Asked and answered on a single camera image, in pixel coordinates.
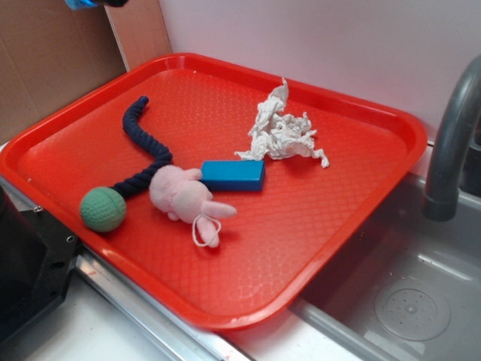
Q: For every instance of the green golf ball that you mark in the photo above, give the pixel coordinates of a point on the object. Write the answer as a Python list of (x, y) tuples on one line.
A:
[(103, 209)]

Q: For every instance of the blue rectangular block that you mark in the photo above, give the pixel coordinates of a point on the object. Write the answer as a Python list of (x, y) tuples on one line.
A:
[(233, 175)]

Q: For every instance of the crumpled white paper towel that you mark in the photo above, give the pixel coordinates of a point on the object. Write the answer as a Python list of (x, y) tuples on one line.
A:
[(278, 135)]

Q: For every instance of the grey plastic sink basin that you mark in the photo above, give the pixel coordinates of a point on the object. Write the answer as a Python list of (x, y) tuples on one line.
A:
[(403, 287)]

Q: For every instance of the blue sponge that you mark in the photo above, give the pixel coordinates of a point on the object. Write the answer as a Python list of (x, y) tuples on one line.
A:
[(81, 4)]

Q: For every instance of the pink plush bunny toy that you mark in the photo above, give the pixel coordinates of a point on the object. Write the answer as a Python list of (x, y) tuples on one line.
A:
[(182, 196)]

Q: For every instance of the brown cardboard panel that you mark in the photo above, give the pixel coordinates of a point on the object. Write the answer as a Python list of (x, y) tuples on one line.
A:
[(52, 55)]

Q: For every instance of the aluminium rail strip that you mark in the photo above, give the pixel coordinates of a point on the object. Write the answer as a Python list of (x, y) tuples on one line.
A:
[(104, 316)]

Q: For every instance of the grey sink faucet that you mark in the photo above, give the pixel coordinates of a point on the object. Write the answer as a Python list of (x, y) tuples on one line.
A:
[(455, 159)]

